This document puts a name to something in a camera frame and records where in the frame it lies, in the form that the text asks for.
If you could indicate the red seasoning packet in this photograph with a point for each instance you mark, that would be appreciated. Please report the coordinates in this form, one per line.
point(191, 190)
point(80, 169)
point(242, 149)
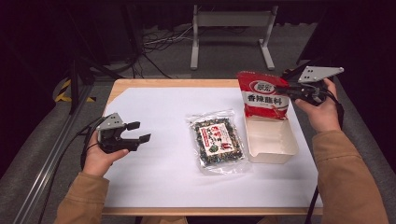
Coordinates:
point(264, 96)

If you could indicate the yellow and black hazard tape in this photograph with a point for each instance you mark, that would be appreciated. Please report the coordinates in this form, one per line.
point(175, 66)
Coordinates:
point(63, 88)

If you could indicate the person's left hand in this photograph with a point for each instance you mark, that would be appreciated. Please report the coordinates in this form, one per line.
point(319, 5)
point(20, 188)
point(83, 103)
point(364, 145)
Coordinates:
point(99, 160)

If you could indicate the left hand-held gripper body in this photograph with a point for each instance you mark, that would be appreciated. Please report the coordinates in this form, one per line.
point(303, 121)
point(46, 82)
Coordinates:
point(109, 130)

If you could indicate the clear packet of dark mix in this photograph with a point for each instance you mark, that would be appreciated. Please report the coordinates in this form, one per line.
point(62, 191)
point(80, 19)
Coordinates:
point(218, 140)

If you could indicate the person's right hand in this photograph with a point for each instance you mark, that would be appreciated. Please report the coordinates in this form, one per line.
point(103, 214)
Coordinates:
point(320, 115)

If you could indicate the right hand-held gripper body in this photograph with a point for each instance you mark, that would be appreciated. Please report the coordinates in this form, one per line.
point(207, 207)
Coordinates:
point(314, 82)

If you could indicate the white table sheet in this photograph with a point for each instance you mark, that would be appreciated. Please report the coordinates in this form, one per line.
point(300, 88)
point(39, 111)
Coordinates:
point(168, 105)

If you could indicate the white metal stand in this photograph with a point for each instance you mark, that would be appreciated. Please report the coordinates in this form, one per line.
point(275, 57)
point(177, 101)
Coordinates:
point(232, 19)

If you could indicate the white plastic box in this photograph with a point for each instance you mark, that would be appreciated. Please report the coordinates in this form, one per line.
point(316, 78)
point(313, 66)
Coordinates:
point(274, 140)

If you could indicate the aluminium rail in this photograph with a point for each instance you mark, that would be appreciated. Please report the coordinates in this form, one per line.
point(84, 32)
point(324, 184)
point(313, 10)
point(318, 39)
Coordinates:
point(46, 168)

